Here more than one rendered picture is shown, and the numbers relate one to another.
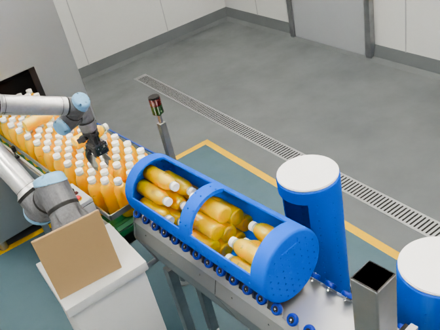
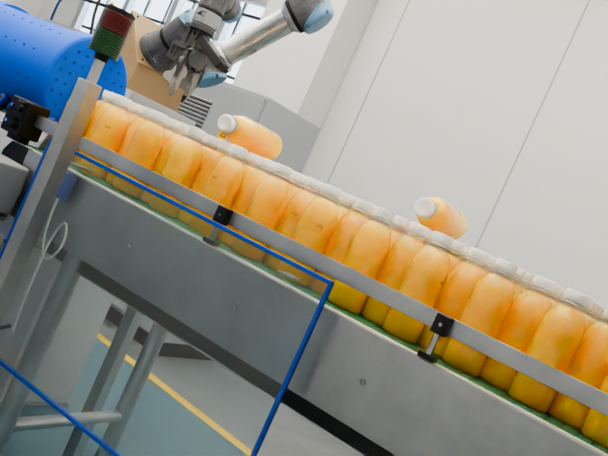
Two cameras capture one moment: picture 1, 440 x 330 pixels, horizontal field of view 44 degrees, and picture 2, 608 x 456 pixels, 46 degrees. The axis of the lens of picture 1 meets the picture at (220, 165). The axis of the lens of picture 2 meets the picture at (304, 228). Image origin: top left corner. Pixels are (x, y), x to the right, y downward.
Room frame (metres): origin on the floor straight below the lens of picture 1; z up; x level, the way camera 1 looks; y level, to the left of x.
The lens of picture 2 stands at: (4.18, 0.07, 1.07)
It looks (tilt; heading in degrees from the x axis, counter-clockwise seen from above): 2 degrees down; 154
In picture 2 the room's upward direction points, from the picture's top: 24 degrees clockwise
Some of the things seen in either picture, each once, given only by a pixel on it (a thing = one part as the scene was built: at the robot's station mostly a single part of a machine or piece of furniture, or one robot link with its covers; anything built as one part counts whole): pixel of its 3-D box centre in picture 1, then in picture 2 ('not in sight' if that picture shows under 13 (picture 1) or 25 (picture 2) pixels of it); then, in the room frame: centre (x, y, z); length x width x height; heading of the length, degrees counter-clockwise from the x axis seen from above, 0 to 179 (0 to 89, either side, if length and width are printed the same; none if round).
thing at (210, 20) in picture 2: (88, 126); (205, 20); (2.17, 0.53, 1.40); 0.08 x 0.08 x 0.05
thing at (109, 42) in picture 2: (156, 109); (107, 43); (2.62, 0.26, 1.18); 0.06 x 0.06 x 0.05
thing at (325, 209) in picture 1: (316, 245); not in sight; (1.96, -0.37, 0.59); 0.28 x 0.28 x 0.88
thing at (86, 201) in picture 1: (76, 203); not in sight; (2.11, 0.70, 1.05); 0.20 x 0.10 x 0.10; 34
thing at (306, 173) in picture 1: (307, 172); not in sight; (1.96, -0.37, 1.03); 0.28 x 0.28 x 0.01
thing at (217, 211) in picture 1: (209, 206); not in sight; (1.71, 0.08, 1.16); 0.19 x 0.07 x 0.07; 34
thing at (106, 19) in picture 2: (154, 101); (116, 23); (2.62, 0.26, 1.23); 0.06 x 0.06 x 0.04
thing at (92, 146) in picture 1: (94, 141); (192, 46); (2.16, 0.52, 1.32); 0.09 x 0.08 x 0.12; 34
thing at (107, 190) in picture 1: (110, 196); not in sight; (2.18, 0.55, 0.99); 0.07 x 0.07 x 0.19
